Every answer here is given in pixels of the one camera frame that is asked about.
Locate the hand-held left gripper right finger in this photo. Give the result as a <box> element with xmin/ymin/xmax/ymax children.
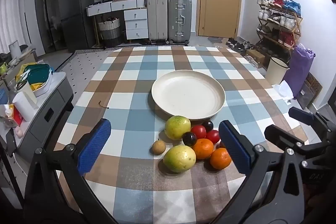
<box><xmin>213</xmin><ymin>120</ymin><xmax>307</xmax><ymax>224</ymax></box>

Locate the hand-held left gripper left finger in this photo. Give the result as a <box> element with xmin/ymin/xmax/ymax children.
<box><xmin>24</xmin><ymin>118</ymin><xmax>118</xmax><ymax>224</ymax></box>

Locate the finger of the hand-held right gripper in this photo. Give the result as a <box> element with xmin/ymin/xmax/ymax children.
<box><xmin>288</xmin><ymin>106</ymin><xmax>336</xmax><ymax>135</ymax></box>
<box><xmin>265</xmin><ymin>124</ymin><xmax>318</xmax><ymax>153</ymax></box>

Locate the orange mandarin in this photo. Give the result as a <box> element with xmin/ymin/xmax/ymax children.
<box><xmin>192</xmin><ymin>138</ymin><xmax>214</xmax><ymax>160</ymax></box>
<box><xmin>209</xmin><ymin>148</ymin><xmax>232</xmax><ymax>170</ymax></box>

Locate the yellow-green guava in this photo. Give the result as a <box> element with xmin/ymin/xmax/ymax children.
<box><xmin>164</xmin><ymin>115</ymin><xmax>191</xmax><ymax>140</ymax></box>
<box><xmin>163</xmin><ymin>145</ymin><xmax>197</xmax><ymax>173</ymax></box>

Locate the brown longan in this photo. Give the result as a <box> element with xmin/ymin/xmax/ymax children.
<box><xmin>152</xmin><ymin>140</ymin><xmax>167</xmax><ymax>155</ymax></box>

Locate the cream round plate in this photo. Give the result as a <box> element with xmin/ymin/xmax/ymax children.
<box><xmin>151</xmin><ymin>70</ymin><xmax>226</xmax><ymax>120</ymax></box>

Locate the red tomato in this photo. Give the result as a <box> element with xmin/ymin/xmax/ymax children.
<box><xmin>190</xmin><ymin>125</ymin><xmax>207</xmax><ymax>139</ymax></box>
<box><xmin>205</xmin><ymin>130</ymin><xmax>220</xmax><ymax>144</ymax></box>

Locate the brown patterned mat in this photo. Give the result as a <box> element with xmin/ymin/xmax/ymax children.
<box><xmin>297</xmin><ymin>72</ymin><xmax>323</xmax><ymax>109</ymax></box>

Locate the purple bag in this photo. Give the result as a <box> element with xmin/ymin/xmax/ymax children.
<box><xmin>282</xmin><ymin>43</ymin><xmax>316</xmax><ymax>100</ymax></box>

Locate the white bucket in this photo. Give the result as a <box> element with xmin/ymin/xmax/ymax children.
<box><xmin>266</xmin><ymin>57</ymin><xmax>290</xmax><ymax>85</ymax></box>

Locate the grey side cabinet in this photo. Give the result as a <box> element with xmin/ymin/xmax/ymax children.
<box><xmin>0</xmin><ymin>72</ymin><xmax>74</xmax><ymax>159</ymax></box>

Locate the cardboard box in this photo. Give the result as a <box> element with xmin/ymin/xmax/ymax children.
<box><xmin>245</xmin><ymin>49</ymin><xmax>265</xmax><ymax>64</ymax></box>

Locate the white dotted rug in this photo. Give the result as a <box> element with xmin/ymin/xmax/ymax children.
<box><xmin>54</xmin><ymin>48</ymin><xmax>124</xmax><ymax>109</ymax></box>

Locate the white pitcher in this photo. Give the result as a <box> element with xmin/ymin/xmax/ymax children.
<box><xmin>12</xmin><ymin>91</ymin><xmax>39</xmax><ymax>122</ymax></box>

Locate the wooden shoe rack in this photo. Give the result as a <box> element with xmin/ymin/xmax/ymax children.
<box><xmin>255</xmin><ymin>0</ymin><xmax>303</xmax><ymax>56</ymax></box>

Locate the pile of slippers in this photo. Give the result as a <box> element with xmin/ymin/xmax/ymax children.
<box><xmin>226</xmin><ymin>38</ymin><xmax>251</xmax><ymax>54</ymax></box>

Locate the grey doormat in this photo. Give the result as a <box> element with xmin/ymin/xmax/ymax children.
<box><xmin>207</xmin><ymin>36</ymin><xmax>229</xmax><ymax>45</ymax></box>

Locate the wicker basket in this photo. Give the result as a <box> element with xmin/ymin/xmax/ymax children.
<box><xmin>98</xmin><ymin>17</ymin><xmax>122</xmax><ymax>46</ymax></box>

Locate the white drawer desk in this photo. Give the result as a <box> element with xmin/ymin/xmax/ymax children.
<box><xmin>86</xmin><ymin>0</ymin><xmax>149</xmax><ymax>41</ymax></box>

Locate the grey refrigerator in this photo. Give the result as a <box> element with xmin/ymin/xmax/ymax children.
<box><xmin>56</xmin><ymin>0</ymin><xmax>96</xmax><ymax>52</ymax></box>

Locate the silver suitcase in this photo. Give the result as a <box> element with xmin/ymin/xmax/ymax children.
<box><xmin>167</xmin><ymin>0</ymin><xmax>193</xmax><ymax>45</ymax></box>

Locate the beige suitcase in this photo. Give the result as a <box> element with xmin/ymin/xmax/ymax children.
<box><xmin>146</xmin><ymin>0</ymin><xmax>168</xmax><ymax>44</ymax></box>

